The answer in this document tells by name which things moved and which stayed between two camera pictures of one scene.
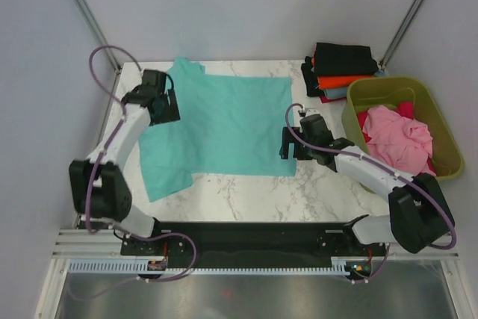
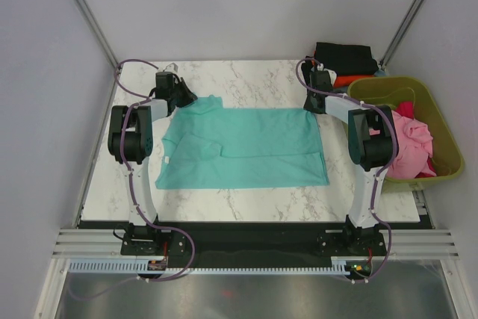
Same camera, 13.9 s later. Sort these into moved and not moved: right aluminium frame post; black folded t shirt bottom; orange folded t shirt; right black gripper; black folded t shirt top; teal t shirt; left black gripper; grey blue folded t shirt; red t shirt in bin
Moved: right black gripper; teal t shirt; left black gripper
Not moved: black folded t shirt bottom; grey blue folded t shirt; black folded t shirt top; orange folded t shirt; red t shirt in bin; right aluminium frame post
